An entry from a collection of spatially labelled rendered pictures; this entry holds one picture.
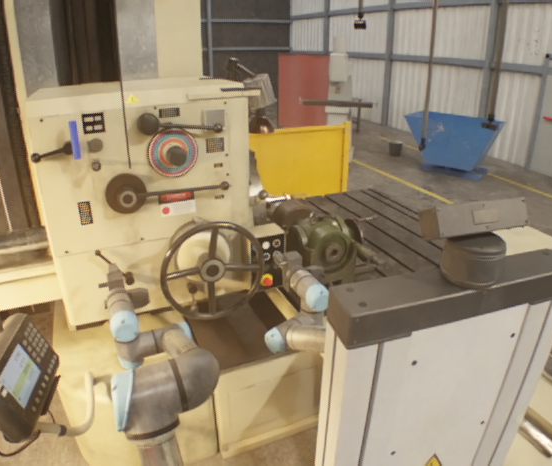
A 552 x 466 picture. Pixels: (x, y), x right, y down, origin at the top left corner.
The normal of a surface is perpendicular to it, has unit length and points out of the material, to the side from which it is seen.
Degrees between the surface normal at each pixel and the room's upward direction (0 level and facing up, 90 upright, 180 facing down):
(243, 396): 90
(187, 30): 90
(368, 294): 0
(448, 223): 61
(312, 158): 90
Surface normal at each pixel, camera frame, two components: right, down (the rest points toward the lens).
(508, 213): 0.24, -0.09
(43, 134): 0.41, 0.37
